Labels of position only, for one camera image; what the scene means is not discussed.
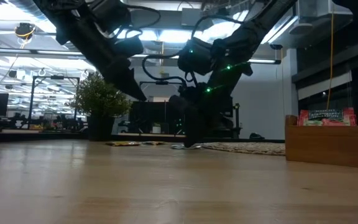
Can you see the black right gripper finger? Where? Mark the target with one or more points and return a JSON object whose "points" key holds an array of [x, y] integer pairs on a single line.
{"points": [[199, 124], [189, 124]]}

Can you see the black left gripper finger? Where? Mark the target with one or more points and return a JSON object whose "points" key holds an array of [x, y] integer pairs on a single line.
{"points": [[134, 84], [124, 84]]}

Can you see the green tea bag sachet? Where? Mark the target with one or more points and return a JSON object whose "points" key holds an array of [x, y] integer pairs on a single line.
{"points": [[179, 147]]}

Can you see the red tea bag sachet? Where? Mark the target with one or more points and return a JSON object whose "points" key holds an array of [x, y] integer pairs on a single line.
{"points": [[325, 115], [331, 123]]}

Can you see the wooden compartment tray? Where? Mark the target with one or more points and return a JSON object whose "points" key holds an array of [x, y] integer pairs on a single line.
{"points": [[331, 149]]}

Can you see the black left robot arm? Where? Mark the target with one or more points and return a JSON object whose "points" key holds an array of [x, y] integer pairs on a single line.
{"points": [[73, 28]]}

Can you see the small green potted plant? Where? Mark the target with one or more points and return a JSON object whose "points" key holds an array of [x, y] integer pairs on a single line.
{"points": [[99, 102]]}

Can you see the black partition screen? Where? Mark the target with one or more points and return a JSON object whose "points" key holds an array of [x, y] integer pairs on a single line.
{"points": [[154, 118]]}

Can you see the round woven placemat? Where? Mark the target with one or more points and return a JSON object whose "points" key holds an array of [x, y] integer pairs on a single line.
{"points": [[247, 148]]}

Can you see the black frame rig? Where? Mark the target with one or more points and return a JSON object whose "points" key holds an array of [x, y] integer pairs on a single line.
{"points": [[154, 83], [56, 77]]}

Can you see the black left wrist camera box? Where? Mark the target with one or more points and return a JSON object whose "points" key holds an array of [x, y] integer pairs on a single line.
{"points": [[129, 46]]}

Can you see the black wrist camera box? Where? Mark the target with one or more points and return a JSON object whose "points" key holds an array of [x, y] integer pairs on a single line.
{"points": [[194, 56], [129, 46]]}

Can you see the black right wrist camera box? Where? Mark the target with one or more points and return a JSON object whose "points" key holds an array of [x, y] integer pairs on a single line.
{"points": [[194, 56]]}

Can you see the black wall camera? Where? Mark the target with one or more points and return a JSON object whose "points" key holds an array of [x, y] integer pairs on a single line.
{"points": [[276, 46]]}

